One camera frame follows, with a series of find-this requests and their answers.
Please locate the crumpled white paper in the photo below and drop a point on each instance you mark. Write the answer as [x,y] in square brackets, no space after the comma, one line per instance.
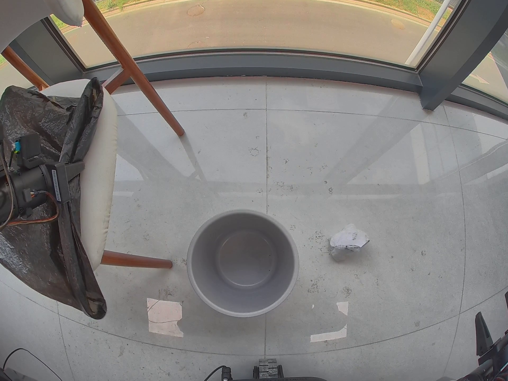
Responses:
[347,244]

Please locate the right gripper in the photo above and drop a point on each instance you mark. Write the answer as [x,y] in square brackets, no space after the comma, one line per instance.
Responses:
[496,353]

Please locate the white trash bin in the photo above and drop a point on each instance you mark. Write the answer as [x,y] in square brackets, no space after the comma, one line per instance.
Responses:
[243,296]

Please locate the white cushioned wooden chair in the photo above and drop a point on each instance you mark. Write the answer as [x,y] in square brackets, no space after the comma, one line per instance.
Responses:
[97,181]

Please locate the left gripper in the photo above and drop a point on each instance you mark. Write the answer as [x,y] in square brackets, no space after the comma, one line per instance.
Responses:
[39,181]

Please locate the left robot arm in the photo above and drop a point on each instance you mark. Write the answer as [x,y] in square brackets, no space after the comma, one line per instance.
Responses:
[6,201]

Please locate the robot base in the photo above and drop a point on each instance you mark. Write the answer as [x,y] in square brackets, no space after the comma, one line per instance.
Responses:
[270,369]

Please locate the black plastic bag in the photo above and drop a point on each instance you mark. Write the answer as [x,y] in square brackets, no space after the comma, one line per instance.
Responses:
[35,113]

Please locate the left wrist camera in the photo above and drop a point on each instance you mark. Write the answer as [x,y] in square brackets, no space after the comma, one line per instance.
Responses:
[28,146]

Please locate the window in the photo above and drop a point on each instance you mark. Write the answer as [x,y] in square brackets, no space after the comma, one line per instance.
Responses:
[277,65]

